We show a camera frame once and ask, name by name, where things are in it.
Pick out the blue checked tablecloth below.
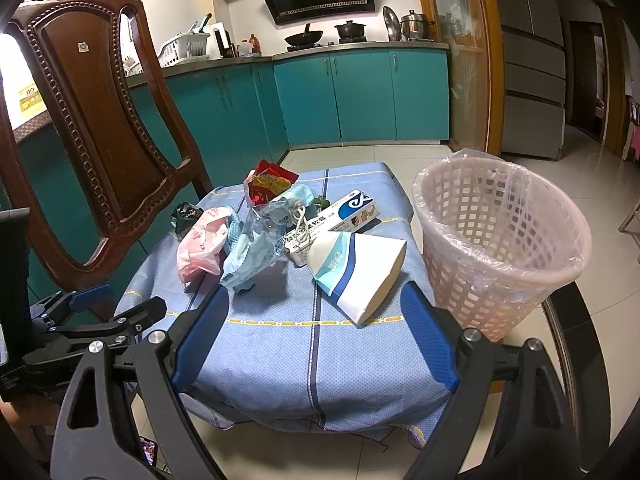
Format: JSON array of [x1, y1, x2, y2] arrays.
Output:
[[114, 161, 453, 448]]

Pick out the pink plastic bag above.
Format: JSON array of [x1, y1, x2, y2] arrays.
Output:
[[176, 206, 241, 288]]

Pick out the steel stock pot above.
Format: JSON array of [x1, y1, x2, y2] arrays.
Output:
[[400, 9, 435, 41]]

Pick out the white blue tissue packet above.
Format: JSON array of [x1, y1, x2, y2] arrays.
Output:
[[306, 231, 408, 327]]

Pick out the white kitchen appliance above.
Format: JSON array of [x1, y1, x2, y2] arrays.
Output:
[[207, 22, 233, 58]]

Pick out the blue face mask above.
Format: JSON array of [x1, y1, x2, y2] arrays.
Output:
[[220, 183, 318, 292]]

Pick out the pink plastic wastebasket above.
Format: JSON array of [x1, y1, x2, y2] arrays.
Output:
[[412, 149, 593, 343]]

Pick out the teal kitchen cabinets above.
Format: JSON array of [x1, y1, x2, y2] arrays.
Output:
[[27, 47, 451, 291]]

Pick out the grey refrigerator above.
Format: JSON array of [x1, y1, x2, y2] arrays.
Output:
[[487, 0, 568, 161]]

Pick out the black wok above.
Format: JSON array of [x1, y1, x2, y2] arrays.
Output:
[[284, 23, 325, 47]]

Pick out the clear plastic bin liner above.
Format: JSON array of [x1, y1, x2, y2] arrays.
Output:
[[412, 147, 593, 292]]

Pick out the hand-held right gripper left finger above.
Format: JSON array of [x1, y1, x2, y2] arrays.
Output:
[[50, 284, 231, 480]]

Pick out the white dish rack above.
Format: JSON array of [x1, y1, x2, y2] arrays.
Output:
[[159, 30, 211, 67]]

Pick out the smartphone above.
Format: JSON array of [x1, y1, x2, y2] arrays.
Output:
[[139, 435, 160, 468]]

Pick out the gas stove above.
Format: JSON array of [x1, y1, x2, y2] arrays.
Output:
[[286, 40, 373, 52]]

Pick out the white blue ointment box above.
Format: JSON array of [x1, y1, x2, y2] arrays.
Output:
[[285, 189, 382, 267]]

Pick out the yellow sticker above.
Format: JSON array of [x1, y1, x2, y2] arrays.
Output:
[[17, 85, 43, 121]]

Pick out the carved brown wooden chair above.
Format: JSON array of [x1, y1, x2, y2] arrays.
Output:
[[0, 0, 213, 321]]

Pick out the red snack wrapper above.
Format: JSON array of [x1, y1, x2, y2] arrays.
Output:
[[243, 159, 299, 207]]

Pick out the black cooking pot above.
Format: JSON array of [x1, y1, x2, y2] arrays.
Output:
[[334, 20, 368, 41]]

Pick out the dark green wrapper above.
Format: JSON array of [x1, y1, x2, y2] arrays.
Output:
[[170, 201, 203, 235]]

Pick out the steel pot lid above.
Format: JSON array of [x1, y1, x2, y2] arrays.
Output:
[[382, 6, 403, 42]]

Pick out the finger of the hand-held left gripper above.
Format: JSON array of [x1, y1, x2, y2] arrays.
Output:
[[29, 284, 115, 332], [50, 296, 168, 358]]

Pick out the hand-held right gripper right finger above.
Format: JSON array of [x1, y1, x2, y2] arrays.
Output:
[[400, 281, 596, 480]]

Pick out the wood framed glass door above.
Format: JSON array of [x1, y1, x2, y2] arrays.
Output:
[[412, 0, 503, 153]]

